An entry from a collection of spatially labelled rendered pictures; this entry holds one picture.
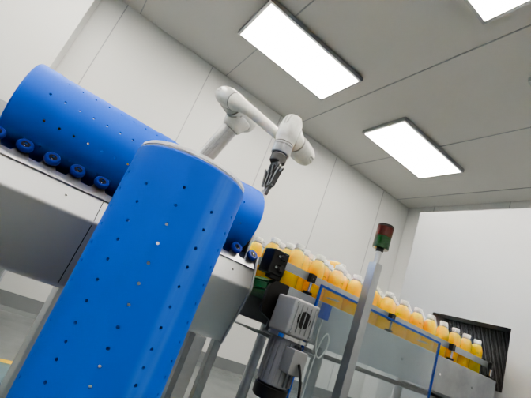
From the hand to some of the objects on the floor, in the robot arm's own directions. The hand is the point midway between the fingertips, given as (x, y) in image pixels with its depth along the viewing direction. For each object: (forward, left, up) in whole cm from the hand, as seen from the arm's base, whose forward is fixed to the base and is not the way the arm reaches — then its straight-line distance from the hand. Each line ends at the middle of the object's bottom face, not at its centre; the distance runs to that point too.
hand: (264, 194), depth 158 cm
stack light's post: (+40, +36, -124) cm, 135 cm away
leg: (+6, -6, -124) cm, 125 cm away
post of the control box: (-26, +25, -124) cm, 129 cm away
